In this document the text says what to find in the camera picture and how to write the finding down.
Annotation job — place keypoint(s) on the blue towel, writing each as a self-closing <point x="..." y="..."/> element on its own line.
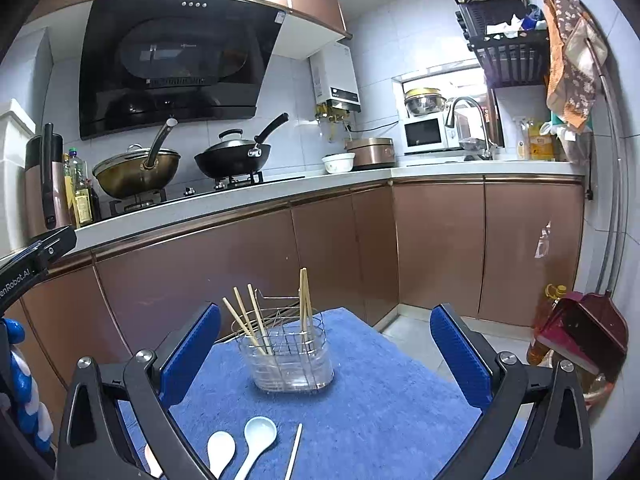
<point x="375" y="410"/>

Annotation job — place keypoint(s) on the large pale blue ceramic spoon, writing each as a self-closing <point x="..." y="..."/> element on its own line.
<point x="260" y="432"/>

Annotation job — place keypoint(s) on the metal mixing bowl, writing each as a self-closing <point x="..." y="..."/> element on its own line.
<point x="425" y="102"/>

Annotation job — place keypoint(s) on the black wall rack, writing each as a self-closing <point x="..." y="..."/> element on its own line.
<point x="510" y="55"/>

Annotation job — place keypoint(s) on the pinkish ceramic spoon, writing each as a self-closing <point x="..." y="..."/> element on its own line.
<point x="152" y="462"/>

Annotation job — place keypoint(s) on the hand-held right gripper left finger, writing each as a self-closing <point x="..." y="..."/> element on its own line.
<point x="192" y="355"/>

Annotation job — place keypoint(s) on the floral hanging cloth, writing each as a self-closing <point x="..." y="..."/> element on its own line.
<point x="570" y="70"/>

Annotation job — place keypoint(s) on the golden wok with lid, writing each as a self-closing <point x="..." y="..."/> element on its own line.
<point x="135" y="170"/>

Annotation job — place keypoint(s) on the small white ceramic spoon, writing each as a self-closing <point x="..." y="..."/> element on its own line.
<point x="220" y="450"/>

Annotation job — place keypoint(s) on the white rice dispenser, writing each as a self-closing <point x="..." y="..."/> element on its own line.
<point x="15" y="175"/>

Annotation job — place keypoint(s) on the clear oil bottle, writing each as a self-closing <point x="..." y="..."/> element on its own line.
<point x="75" y="185"/>

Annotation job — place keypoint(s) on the white water heater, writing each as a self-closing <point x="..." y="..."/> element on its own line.
<point x="335" y="75"/>

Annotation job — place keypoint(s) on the white bowl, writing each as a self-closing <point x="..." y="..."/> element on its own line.
<point x="338" y="164"/>

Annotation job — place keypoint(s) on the white microwave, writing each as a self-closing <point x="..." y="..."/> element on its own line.
<point x="425" y="134"/>

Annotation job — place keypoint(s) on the yellow bottle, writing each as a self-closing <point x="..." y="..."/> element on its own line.
<point x="542" y="145"/>

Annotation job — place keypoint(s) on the brown lower cabinets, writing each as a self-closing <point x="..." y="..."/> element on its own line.
<point x="435" y="240"/>

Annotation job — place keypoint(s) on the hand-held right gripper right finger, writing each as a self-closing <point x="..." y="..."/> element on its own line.
<point x="460" y="355"/>

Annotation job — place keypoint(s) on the black gas stove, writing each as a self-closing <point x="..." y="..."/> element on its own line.
<point x="200" y="192"/>

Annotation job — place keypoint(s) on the brown electric kettle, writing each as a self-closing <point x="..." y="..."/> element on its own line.
<point x="42" y="190"/>

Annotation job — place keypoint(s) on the clear spray bottle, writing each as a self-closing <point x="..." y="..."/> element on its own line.
<point x="522" y="142"/>

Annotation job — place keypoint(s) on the brown rice cooker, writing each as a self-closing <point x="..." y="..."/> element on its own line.
<point x="372" y="155"/>

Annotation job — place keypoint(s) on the wooden chopstick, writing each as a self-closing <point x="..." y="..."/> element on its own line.
<point x="294" y="452"/>
<point x="308" y="300"/>
<point x="302" y="300"/>
<point x="250" y="317"/>
<point x="258" y="312"/>
<point x="242" y="325"/>

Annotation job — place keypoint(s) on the metal kitchen faucet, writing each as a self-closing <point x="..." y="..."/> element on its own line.
<point x="480" y="125"/>

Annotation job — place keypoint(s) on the black range hood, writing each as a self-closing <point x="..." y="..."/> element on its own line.
<point x="175" y="60"/>

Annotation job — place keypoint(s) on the dark sauce bottle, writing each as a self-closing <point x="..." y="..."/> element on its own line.
<point x="93" y="202"/>

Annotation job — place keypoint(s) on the large cooking oil bottle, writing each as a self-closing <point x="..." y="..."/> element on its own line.
<point x="547" y="310"/>

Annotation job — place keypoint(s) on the person's left hand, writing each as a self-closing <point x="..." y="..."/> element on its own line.
<point x="22" y="385"/>

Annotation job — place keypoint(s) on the red dustpan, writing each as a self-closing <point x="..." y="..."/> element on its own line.
<point x="585" y="332"/>

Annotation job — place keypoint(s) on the black wok with lid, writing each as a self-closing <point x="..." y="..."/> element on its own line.
<point x="235" y="160"/>

